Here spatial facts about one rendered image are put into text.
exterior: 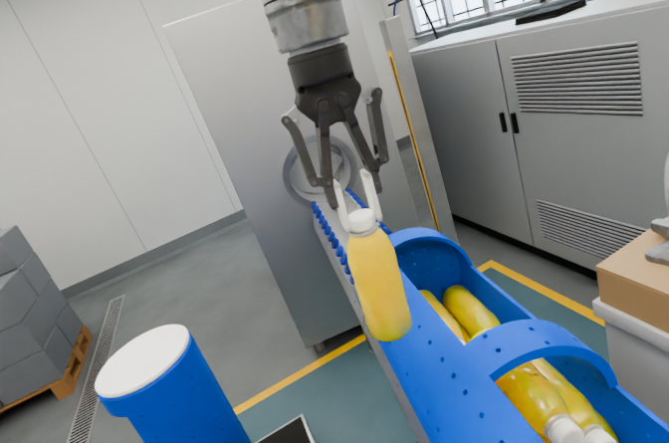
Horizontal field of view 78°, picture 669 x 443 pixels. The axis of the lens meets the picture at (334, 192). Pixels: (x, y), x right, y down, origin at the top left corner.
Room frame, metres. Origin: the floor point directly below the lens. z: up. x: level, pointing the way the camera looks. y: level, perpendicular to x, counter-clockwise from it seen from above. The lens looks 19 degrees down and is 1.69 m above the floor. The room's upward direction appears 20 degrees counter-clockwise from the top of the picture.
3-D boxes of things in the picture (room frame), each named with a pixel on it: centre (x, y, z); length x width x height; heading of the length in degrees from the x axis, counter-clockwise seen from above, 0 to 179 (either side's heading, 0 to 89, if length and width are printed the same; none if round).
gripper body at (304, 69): (0.52, -0.03, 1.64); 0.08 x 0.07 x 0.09; 97
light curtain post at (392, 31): (1.47, -0.37, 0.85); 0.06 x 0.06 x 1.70; 7
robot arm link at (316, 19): (0.52, -0.04, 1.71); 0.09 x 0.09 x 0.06
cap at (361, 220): (0.52, -0.02, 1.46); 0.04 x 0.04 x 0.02
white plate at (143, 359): (1.06, 0.70, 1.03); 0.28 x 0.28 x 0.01
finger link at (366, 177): (0.52, -0.05, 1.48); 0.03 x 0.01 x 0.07; 7
